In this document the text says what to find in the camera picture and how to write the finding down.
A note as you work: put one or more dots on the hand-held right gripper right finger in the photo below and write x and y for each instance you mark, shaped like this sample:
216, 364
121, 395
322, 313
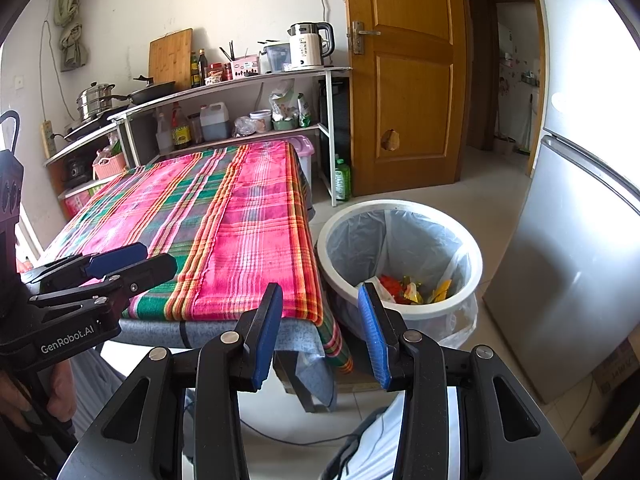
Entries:
375, 345

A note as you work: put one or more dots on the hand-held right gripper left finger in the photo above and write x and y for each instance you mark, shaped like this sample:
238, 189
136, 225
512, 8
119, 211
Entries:
265, 350

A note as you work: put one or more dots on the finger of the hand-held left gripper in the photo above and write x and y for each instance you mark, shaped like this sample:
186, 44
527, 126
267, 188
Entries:
117, 260
145, 277

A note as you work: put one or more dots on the red plastic bag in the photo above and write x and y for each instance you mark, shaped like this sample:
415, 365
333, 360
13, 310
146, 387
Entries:
390, 285

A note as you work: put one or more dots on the orange snack wrapper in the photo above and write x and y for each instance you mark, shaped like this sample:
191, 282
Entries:
441, 291

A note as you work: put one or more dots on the white round trash bin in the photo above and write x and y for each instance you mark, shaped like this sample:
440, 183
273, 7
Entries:
325, 260

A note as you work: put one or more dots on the person's left hand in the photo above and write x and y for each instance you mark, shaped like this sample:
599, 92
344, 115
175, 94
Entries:
62, 395

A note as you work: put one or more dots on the dark table leg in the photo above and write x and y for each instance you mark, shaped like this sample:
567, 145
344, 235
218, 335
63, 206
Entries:
290, 375

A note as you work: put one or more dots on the person's grey striped trousers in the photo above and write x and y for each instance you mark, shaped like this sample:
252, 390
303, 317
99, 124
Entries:
100, 385

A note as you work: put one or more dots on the pink green plaid tablecloth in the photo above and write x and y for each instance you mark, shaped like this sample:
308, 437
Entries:
225, 235

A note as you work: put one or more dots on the pink woven basket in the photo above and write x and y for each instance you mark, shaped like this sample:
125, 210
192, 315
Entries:
110, 167

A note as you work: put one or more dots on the person's white garment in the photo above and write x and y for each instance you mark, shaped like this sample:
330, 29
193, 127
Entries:
380, 440

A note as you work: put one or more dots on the black cooker appliance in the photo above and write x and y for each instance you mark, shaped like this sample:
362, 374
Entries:
77, 170

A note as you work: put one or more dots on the clear bin liner bag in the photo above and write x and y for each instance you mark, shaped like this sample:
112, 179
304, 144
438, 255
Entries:
360, 245

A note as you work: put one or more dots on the low side shelf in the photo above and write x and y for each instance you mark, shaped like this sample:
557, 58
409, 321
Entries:
75, 147

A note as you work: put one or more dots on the clear plastic bottle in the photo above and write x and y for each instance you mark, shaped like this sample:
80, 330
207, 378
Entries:
164, 137

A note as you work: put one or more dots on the black induction cooker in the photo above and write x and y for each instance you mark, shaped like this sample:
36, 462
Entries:
87, 129

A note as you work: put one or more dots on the yellow power strip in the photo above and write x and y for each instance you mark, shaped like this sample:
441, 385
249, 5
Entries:
47, 139

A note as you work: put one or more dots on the red capped soy sauce bottle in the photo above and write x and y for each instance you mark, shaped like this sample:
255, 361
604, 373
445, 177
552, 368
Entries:
181, 132

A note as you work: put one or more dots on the dark glass jar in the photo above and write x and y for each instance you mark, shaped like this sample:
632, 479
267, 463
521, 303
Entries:
195, 130

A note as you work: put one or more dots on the steel steamer pot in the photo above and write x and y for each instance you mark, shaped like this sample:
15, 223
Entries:
94, 102

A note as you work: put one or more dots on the green plastic bottle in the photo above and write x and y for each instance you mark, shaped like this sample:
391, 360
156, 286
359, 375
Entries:
342, 182

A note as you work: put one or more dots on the white plastic jug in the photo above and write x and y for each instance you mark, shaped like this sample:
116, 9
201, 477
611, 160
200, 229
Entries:
215, 125

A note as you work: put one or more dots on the black wok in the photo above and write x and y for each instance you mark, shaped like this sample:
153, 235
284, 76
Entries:
152, 91

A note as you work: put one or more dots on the crumpled clear plastic bag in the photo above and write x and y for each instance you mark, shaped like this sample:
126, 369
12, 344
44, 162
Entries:
243, 127

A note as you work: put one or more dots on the white plastic tub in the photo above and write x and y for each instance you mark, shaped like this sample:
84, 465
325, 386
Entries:
260, 121

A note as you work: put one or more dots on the pink lidded storage box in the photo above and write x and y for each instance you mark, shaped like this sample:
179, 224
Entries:
305, 152

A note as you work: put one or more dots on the yellow oil bottle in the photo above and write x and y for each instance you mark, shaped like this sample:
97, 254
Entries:
194, 72

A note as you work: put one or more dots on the wooden cutting board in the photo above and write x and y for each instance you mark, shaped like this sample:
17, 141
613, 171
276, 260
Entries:
170, 60

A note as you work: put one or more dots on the green bowl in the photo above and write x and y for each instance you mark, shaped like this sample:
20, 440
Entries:
285, 125

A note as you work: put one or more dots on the silver fridge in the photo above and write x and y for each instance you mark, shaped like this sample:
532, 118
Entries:
565, 260

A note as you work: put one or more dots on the dark sauce bottle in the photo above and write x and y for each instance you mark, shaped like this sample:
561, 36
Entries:
203, 70

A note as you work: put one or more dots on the plastic bag of food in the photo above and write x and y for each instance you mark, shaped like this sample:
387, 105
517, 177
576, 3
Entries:
284, 102

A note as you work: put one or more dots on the green upright packet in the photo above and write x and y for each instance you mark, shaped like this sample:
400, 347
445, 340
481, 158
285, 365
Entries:
304, 112

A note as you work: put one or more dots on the pink utensil holder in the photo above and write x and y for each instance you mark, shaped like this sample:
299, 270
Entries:
246, 66

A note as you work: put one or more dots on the dark chopsticks bundle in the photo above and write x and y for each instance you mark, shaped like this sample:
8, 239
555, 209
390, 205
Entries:
230, 51

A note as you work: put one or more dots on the wooden door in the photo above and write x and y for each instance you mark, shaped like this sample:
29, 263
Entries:
410, 110

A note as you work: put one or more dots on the hanging grey cloth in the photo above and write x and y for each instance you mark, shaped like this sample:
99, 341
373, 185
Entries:
72, 25

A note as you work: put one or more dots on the brown cardboard box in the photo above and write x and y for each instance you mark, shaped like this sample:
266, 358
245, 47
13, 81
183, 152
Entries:
617, 365

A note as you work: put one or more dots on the clear plastic container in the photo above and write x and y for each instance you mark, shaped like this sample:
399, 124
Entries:
277, 59

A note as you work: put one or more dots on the white electric kettle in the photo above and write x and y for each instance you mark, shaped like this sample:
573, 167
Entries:
305, 47

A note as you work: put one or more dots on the white frame shelf unit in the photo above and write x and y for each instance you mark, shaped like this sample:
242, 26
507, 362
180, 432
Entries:
327, 135

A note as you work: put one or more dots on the inner wooden door frame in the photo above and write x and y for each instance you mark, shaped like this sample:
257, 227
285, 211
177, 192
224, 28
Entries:
537, 60

